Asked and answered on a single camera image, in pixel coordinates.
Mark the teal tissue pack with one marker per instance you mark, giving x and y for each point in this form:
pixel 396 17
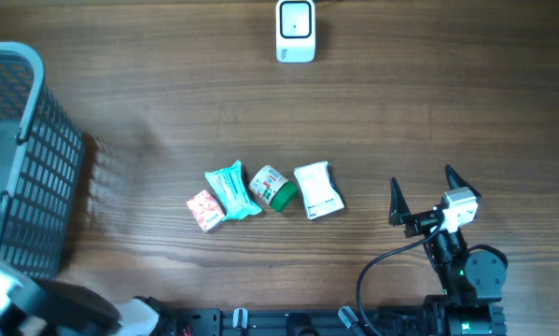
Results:
pixel 230 188

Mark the green lid jar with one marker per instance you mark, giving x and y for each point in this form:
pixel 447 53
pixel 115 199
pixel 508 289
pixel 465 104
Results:
pixel 273 188

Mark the red white small box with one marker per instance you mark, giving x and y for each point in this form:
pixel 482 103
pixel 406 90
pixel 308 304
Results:
pixel 206 210

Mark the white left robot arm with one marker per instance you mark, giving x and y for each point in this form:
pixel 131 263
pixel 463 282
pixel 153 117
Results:
pixel 67 309

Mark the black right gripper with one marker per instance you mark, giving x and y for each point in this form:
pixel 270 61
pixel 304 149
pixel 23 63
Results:
pixel 400 213

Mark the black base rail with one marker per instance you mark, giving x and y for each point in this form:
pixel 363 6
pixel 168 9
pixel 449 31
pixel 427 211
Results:
pixel 283 322

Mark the white paper packet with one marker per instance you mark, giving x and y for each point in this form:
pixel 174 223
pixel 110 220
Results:
pixel 319 196

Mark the grey plastic shopping basket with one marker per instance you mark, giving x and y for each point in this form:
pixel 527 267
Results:
pixel 41 154

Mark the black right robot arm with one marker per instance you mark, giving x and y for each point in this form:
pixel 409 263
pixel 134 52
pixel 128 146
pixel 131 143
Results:
pixel 471 277

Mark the white barcode scanner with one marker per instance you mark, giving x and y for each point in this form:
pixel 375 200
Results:
pixel 295 31

